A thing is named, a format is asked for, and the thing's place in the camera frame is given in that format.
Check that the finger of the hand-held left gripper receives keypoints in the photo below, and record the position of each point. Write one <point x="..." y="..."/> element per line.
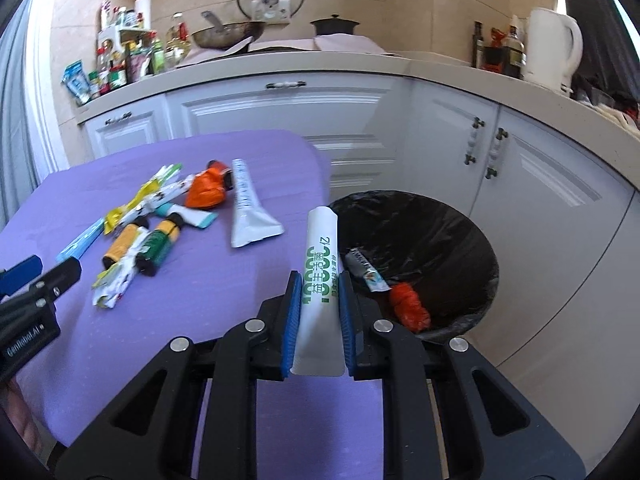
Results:
<point x="20" y="275"/>
<point x="62" y="275"/>

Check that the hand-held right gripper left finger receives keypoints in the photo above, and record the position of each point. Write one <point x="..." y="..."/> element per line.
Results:
<point x="292" y="325"/>

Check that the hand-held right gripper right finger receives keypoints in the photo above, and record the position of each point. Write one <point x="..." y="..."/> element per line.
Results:
<point x="347" y="325"/>

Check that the white tube with green print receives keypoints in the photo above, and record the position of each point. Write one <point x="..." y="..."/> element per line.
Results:
<point x="320" y="260"/>

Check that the yellow snack wrapper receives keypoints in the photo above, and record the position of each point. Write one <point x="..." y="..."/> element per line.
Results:
<point x="127" y="210"/>

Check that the trash bin with black bag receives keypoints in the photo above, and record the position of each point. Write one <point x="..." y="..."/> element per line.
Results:
<point x="440" y="240"/>

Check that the white teal tube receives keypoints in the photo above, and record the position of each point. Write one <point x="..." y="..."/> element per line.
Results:
<point x="192" y="217"/>

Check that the person's left hand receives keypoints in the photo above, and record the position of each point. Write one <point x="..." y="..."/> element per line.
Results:
<point x="22" y="410"/>

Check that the light blue flat packet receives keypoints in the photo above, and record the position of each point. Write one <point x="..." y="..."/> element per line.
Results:
<point x="80" y="242"/>

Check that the crumpled white green wrapper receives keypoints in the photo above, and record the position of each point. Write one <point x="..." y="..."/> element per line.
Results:
<point x="117" y="282"/>

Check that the small white blue tube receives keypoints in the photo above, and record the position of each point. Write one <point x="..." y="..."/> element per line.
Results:
<point x="365" y="270"/>

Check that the orange bottle with black cap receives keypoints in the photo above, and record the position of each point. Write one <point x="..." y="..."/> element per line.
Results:
<point x="120" y="247"/>

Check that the red orange plastic bag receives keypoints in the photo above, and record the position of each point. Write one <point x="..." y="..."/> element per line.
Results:
<point x="410" y="307"/>

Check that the purple table cover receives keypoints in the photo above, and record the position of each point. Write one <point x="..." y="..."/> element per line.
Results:
<point x="210" y="280"/>

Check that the green bottle with black cap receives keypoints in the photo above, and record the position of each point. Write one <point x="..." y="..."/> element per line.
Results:
<point x="157" y="247"/>

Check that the white tube with grey print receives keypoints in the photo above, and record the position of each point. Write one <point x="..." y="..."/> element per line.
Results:
<point x="247" y="210"/>

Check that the white printed wrapper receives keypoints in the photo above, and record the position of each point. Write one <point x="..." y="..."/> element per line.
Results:
<point x="167" y="195"/>

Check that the white green striped wrapper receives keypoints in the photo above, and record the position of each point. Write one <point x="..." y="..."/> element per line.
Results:
<point x="162" y="175"/>

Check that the orange crumpled plastic bag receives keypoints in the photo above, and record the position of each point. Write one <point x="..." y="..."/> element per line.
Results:
<point x="204" y="192"/>

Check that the blue white packet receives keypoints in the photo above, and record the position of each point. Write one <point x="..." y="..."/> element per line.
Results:
<point x="76" y="82"/>

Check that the group of condiment bottles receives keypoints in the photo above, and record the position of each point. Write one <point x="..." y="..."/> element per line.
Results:
<point x="117" y="77"/>

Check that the white kitchen cabinet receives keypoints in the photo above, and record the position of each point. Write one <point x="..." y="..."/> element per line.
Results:
<point x="280" y="110"/>

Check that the white spice rack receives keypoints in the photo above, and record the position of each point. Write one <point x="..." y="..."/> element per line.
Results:
<point x="112" y="37"/>

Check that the clear oil bottle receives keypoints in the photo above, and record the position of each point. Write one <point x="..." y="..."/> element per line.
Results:
<point x="177" y="42"/>

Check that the paper towel roll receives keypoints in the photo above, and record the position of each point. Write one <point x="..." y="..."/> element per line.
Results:
<point x="143" y="12"/>

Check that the pale cloth over stove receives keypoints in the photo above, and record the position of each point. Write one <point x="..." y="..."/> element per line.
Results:
<point x="340" y="44"/>

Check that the metal wok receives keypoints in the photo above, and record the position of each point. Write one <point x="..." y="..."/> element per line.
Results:
<point x="225" y="35"/>

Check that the black pot with lid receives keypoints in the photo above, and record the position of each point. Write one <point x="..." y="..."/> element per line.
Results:
<point x="334" y="26"/>

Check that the slim dark bottle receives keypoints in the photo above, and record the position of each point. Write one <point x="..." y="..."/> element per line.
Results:
<point x="478" y="45"/>

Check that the red package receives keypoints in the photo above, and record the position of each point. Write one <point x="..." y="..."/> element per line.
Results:
<point x="494" y="52"/>

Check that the dark sauce bottle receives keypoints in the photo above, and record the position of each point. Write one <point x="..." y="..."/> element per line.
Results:
<point x="514" y="50"/>

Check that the white electric kettle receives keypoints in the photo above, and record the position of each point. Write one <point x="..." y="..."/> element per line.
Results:
<point x="547" y="50"/>

